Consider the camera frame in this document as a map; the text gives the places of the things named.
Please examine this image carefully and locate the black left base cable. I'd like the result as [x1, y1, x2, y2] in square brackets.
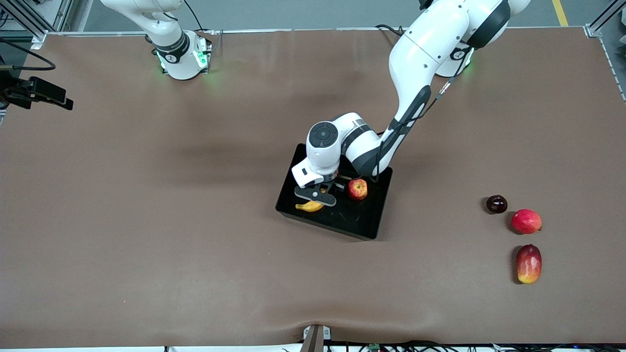
[376, 23, 406, 38]

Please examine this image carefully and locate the grey table edge bracket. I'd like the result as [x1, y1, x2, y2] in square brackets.
[301, 324, 332, 352]

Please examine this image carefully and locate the large table cover mat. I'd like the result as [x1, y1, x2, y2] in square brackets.
[0, 29, 626, 345]

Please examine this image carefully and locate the aluminium frame post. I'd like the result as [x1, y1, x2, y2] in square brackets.
[0, 0, 93, 49]
[584, 0, 626, 103]

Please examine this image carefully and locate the red yellow apple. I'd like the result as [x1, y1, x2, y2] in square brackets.
[348, 178, 368, 201]

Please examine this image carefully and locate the black base cable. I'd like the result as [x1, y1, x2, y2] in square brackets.
[376, 23, 406, 38]
[183, 0, 206, 32]

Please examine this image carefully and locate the red yellow mango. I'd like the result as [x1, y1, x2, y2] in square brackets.
[516, 244, 542, 285]

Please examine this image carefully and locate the round pink red fruit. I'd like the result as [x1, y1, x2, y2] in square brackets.
[511, 209, 542, 235]

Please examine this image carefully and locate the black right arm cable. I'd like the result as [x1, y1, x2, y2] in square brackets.
[0, 38, 56, 72]

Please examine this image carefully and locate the black right base cable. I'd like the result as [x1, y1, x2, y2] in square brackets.
[183, 0, 206, 32]

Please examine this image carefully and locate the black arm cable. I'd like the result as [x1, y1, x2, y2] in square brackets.
[372, 78, 455, 185]
[0, 38, 56, 72]

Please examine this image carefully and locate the silver table edge rail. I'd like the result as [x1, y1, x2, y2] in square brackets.
[44, 27, 587, 36]

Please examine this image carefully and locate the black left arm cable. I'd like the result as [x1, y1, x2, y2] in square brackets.
[372, 78, 455, 185]

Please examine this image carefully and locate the black rectangular plastic box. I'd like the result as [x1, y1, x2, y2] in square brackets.
[275, 143, 393, 241]

